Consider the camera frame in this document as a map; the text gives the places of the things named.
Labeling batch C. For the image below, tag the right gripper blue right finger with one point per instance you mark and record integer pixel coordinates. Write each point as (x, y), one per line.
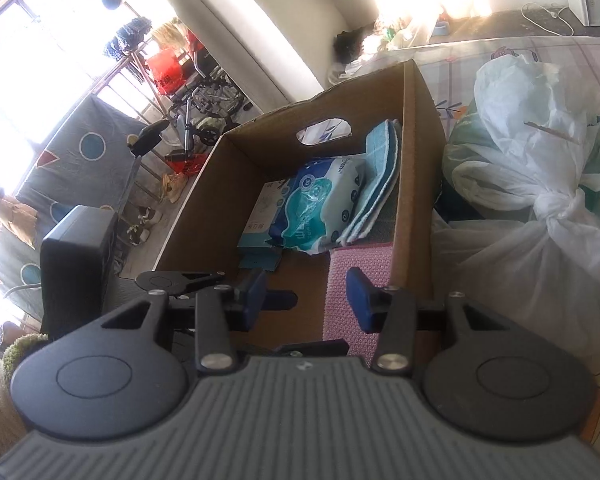
(368, 302)

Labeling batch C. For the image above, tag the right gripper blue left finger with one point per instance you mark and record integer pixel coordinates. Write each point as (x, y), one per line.
(251, 295)

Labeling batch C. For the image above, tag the pink knitted cloth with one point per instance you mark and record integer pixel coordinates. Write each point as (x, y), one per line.
(347, 314)

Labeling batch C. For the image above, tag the blue mask box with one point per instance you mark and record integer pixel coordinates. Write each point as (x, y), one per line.
(255, 246)

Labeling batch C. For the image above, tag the blue wet wipes pack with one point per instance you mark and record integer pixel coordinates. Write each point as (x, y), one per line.
(319, 205)

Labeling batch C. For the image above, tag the blue checkered towel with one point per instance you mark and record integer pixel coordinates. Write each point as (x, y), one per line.
(381, 157)

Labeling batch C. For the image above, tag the grey sheet with circles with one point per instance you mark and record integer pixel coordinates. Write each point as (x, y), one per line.
(86, 162)

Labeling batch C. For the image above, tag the brown cardboard box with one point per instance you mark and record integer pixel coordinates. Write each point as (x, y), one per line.
(274, 147)

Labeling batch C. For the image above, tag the white tied plastic bag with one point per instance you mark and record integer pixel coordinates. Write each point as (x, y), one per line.
(530, 185)

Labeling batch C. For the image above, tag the wheelchair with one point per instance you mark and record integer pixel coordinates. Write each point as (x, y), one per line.
(200, 111)

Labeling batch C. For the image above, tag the red plastic bag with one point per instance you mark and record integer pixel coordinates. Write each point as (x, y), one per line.
(167, 72)

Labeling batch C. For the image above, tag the pile of bags on floor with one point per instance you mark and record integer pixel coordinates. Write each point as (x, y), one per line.
(352, 49)

